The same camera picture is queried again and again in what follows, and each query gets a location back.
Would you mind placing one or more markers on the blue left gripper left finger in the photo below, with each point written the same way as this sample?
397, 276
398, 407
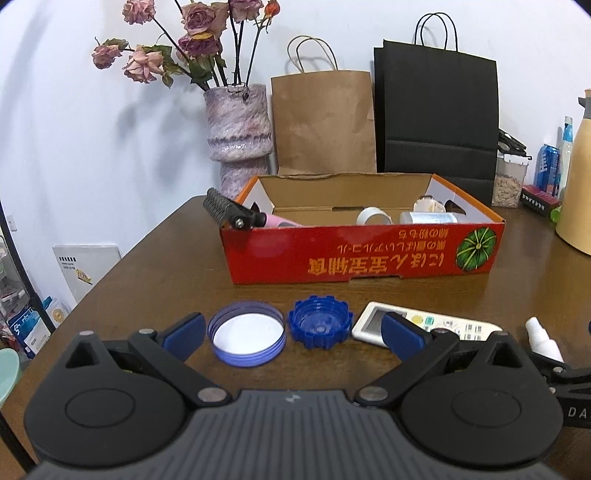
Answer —
184, 337

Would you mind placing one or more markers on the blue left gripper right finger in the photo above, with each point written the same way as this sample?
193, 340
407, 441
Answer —
402, 336

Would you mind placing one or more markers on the white remote control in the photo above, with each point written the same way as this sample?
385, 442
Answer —
368, 327

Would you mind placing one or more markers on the white spray bottle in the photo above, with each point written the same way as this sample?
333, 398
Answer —
540, 341

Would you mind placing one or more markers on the blue rimmed jar lid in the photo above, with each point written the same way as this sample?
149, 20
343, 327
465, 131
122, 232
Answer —
247, 334

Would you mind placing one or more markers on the blue ridged bottle cap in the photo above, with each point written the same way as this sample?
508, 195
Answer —
320, 322

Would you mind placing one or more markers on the white labelled cylinder bottle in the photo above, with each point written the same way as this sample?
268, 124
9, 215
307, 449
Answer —
425, 218

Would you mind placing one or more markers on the pink grey pet brush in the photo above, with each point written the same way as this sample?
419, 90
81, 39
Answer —
231, 214

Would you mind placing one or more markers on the white tape roll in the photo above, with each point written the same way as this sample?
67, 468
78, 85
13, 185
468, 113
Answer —
373, 216

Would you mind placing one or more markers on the beige small perfume bottle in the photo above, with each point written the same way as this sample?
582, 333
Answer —
427, 204

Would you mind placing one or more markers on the orange cardboard box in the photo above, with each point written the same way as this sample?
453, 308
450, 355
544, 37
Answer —
329, 246

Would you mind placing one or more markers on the blue white packages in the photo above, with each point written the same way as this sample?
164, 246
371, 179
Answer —
21, 326

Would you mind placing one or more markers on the beige thermos jug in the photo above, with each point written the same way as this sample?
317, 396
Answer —
574, 225

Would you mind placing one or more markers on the green bottle cap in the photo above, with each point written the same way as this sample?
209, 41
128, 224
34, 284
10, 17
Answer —
555, 215

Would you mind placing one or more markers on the mint green plate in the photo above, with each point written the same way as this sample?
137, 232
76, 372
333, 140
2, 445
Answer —
10, 372

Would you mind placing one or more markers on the dark red small box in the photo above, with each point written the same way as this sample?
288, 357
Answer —
538, 200

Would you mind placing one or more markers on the black metal stand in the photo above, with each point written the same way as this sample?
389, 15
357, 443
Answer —
9, 438

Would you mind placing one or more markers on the clear jar of seeds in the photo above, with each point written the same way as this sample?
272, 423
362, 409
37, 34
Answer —
511, 169

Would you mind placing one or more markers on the pink mottled ceramic vase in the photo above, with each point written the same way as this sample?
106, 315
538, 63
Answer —
239, 134

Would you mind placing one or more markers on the blue drink can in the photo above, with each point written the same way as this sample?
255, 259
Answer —
546, 169

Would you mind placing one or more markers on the black paper bag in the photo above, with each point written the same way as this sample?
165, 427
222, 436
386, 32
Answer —
437, 111

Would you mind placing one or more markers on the brown paper bag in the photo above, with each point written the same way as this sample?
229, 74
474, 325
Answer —
323, 121

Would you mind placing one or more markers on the clear plastic bottle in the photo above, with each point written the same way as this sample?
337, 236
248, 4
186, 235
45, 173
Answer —
566, 146

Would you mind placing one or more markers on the dried pink rose bouquet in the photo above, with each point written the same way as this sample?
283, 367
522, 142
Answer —
218, 44

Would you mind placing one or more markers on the white booklet against wall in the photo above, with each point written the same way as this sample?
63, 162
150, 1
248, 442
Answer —
83, 266

